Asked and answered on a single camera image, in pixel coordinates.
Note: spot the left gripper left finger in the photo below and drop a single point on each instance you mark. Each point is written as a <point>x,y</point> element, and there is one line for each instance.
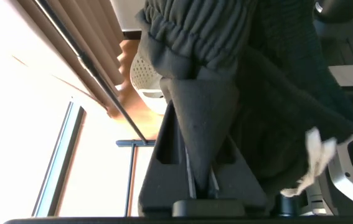
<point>163,183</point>

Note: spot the window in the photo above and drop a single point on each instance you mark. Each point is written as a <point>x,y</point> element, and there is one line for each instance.
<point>67,155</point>

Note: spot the white laundry basket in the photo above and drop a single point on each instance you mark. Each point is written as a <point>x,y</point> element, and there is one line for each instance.
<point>145,77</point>

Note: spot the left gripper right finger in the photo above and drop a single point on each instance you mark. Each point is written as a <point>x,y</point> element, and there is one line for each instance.
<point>238,186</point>

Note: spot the brown curtain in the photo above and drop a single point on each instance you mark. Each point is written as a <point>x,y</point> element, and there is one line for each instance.
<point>95,34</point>

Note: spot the black clothes rack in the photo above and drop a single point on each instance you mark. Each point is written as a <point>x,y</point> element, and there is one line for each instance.
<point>135,143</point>

